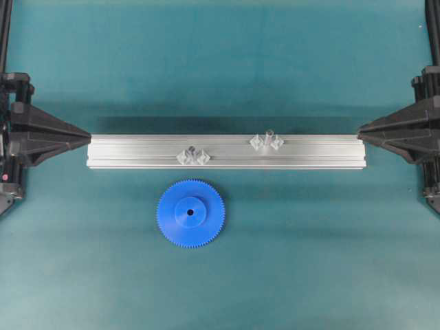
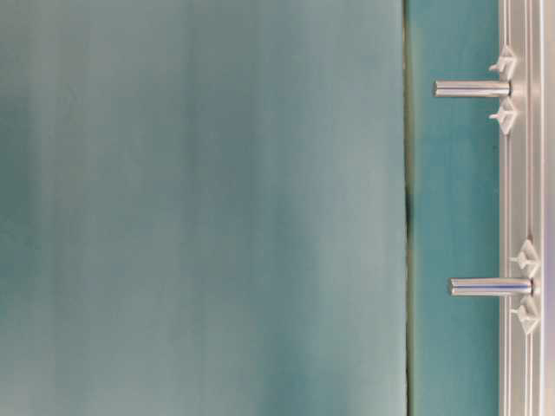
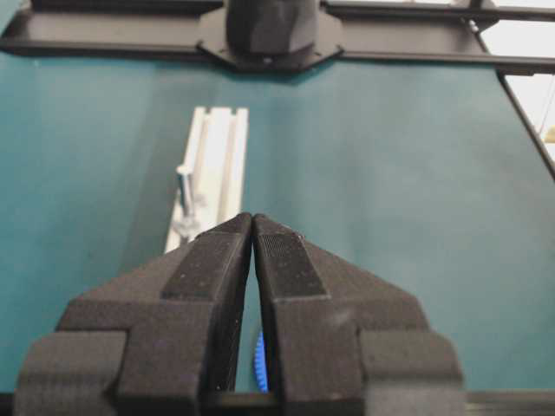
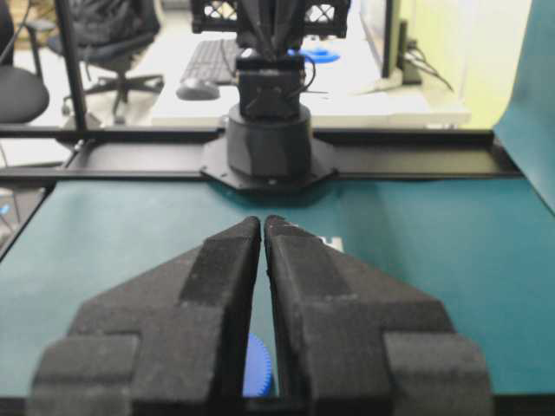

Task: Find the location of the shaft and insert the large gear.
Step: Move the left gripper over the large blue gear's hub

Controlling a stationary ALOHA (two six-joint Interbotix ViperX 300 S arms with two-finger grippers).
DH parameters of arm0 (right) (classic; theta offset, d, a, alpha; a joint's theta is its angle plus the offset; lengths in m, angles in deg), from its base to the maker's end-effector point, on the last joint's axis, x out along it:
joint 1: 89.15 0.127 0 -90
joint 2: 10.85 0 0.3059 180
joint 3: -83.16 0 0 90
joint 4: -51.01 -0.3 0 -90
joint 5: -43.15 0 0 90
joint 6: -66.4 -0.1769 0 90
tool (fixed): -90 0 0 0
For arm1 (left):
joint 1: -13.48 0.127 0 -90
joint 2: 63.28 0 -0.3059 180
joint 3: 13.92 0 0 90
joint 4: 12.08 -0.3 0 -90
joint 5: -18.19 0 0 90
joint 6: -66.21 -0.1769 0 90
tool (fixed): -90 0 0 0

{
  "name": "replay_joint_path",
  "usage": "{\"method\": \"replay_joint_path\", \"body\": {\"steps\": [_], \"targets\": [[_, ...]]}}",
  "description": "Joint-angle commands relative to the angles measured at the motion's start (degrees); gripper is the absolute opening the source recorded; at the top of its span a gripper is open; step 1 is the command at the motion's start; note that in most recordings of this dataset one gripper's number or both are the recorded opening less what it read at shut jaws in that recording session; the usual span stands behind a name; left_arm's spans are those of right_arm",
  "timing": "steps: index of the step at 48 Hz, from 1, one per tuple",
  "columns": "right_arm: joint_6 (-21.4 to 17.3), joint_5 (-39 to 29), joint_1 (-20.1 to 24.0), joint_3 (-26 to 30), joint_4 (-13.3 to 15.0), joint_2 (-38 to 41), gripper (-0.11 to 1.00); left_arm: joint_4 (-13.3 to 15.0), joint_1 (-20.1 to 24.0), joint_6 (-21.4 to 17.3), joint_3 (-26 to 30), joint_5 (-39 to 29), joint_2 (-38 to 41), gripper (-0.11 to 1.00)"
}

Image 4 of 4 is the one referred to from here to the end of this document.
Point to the large blue plastic gear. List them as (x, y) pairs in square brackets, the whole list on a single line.
[(258, 376)]

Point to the black plastic crate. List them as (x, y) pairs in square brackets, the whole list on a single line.
[(320, 18)]

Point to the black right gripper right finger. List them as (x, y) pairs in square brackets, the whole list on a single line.
[(353, 340)]

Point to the black computer mouse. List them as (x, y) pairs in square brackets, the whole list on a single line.
[(194, 89)]

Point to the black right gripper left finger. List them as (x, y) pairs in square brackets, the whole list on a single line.
[(174, 335)]

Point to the black office chair left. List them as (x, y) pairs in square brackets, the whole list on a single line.
[(24, 96)]

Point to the black office chair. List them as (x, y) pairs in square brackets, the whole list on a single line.
[(110, 35), (24, 96)]

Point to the computer monitor with stand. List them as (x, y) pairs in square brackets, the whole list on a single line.
[(393, 64)]

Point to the black vertical frame post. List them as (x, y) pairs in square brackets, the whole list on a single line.
[(84, 120)]

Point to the black computer keyboard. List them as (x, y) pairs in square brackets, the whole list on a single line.
[(213, 61)]

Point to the black aluminium frame rail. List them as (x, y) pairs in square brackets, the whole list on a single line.
[(172, 154)]

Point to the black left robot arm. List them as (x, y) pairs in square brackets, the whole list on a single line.
[(268, 144)]

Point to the white desk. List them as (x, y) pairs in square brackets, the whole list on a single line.
[(347, 93)]

